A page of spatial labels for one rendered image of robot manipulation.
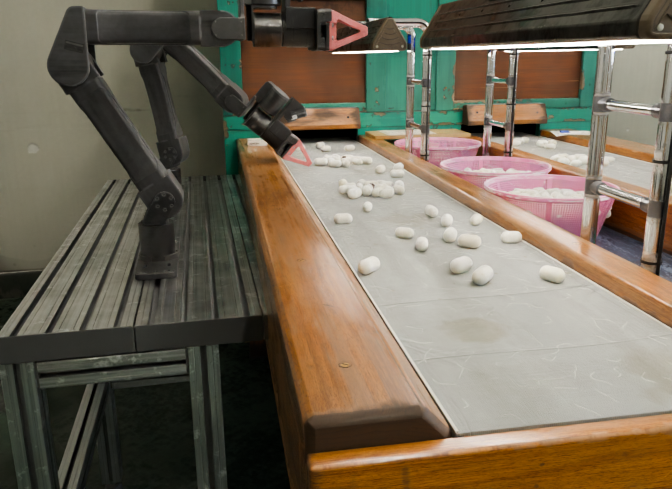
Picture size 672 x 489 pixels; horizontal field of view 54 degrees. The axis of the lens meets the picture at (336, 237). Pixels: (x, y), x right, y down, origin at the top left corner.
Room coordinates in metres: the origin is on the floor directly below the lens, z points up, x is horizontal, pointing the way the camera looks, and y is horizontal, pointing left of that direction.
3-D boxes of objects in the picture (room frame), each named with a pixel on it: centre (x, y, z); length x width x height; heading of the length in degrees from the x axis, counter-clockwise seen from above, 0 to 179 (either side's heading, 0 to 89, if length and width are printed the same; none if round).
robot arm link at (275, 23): (1.18, 0.12, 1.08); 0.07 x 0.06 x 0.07; 102
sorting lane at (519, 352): (1.37, -0.09, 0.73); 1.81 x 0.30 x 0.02; 10
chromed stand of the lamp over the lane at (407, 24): (1.82, -0.15, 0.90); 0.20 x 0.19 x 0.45; 10
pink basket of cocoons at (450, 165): (1.60, -0.39, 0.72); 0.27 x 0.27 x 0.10
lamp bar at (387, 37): (1.81, -0.07, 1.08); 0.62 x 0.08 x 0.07; 10
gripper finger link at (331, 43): (1.22, -0.01, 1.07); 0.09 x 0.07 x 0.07; 102
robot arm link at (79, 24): (1.14, 0.31, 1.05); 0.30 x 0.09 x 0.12; 102
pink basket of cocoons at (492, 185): (1.32, -0.44, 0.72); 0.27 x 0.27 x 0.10
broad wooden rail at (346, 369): (1.34, 0.12, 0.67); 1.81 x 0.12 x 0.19; 10
